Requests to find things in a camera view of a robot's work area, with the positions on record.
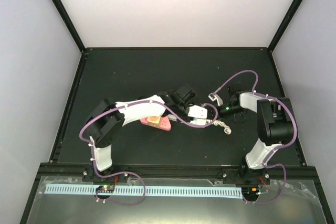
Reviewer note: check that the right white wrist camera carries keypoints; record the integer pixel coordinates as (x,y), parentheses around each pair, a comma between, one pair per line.
(215,98)

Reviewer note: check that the black aluminium frame post left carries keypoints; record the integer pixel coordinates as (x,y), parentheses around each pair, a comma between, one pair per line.
(69,24)

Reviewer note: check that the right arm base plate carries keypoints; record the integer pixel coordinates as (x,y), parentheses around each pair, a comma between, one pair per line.
(242,175)

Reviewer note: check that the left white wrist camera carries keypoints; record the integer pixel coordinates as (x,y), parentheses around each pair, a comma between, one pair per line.
(196,111)

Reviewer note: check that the white power strip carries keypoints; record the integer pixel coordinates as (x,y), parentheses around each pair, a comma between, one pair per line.
(195,122)

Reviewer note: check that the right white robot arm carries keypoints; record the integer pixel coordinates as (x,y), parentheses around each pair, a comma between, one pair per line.
(276,128)

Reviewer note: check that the black aluminium frame post right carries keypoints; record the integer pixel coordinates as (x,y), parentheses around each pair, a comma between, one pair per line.
(294,6)

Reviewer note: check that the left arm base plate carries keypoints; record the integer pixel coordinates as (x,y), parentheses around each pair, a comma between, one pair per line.
(116,172)

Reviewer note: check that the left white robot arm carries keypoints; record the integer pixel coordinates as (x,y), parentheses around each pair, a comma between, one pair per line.
(110,117)

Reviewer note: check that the yellow cube socket adapter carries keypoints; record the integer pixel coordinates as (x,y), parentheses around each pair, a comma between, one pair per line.
(154,121)

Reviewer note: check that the pink triangular socket adapter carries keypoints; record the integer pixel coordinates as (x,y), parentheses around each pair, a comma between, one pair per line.
(165,123)

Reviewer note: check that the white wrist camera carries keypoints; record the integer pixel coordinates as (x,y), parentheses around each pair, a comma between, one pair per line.
(215,98)
(196,111)

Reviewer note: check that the light blue slotted cable duct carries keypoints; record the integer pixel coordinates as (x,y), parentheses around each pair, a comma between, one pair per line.
(149,191)

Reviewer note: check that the black aluminium frame post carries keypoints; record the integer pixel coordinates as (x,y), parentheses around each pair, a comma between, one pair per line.
(294,6)
(69,24)

